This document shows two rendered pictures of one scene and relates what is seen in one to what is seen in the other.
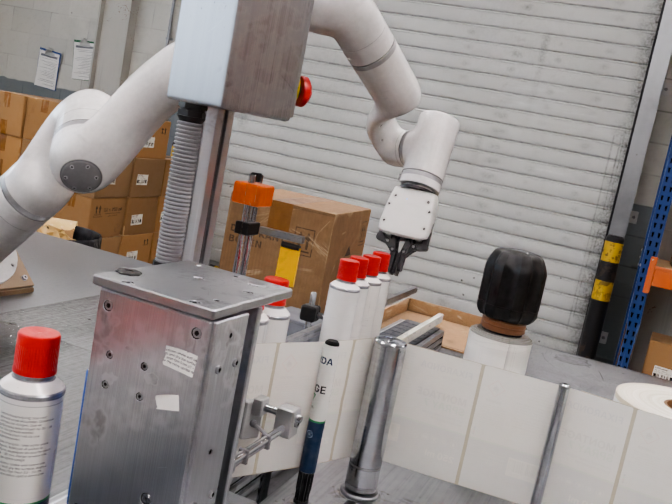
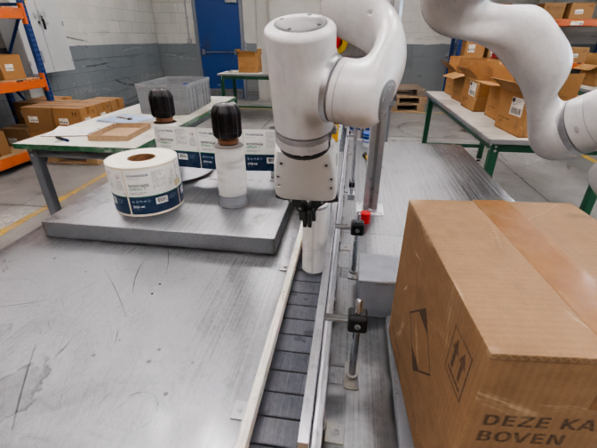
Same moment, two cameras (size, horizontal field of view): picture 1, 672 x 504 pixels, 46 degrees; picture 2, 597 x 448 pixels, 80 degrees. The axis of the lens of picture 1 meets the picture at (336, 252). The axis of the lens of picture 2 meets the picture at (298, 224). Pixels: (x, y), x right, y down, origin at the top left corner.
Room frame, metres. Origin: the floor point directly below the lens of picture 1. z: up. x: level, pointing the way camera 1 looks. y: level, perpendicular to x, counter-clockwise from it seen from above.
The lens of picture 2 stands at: (2.06, -0.25, 1.34)
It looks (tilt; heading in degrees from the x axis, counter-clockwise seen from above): 28 degrees down; 168
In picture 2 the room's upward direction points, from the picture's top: straight up
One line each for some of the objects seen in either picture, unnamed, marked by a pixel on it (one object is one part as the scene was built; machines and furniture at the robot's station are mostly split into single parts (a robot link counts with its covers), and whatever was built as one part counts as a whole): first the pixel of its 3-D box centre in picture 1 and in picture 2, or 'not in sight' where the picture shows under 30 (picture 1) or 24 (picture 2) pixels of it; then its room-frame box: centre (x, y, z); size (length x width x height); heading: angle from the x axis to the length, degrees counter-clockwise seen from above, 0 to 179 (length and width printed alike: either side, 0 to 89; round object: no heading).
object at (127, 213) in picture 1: (89, 194); not in sight; (5.14, 1.67, 0.57); 1.20 x 0.85 x 1.14; 163
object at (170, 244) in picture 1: (179, 190); not in sight; (0.94, 0.20, 1.18); 0.04 x 0.04 x 0.21
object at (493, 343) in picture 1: (495, 357); (229, 156); (1.03, -0.24, 1.03); 0.09 x 0.09 x 0.30
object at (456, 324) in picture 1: (438, 324); not in sight; (1.99, -0.30, 0.85); 0.30 x 0.26 x 0.04; 160
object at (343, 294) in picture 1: (338, 319); not in sight; (1.27, -0.03, 0.98); 0.05 x 0.05 x 0.20
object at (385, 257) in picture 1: (371, 305); (314, 228); (1.43, -0.08, 0.98); 0.05 x 0.05 x 0.20
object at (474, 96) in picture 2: not in sight; (486, 85); (-0.76, 1.98, 0.97); 0.45 x 0.38 x 0.37; 73
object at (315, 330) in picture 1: (331, 324); (332, 218); (1.34, -0.02, 0.96); 1.07 x 0.01 x 0.01; 160
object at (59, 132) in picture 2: not in sight; (71, 132); (-0.41, -1.18, 0.81); 0.38 x 0.36 x 0.02; 160
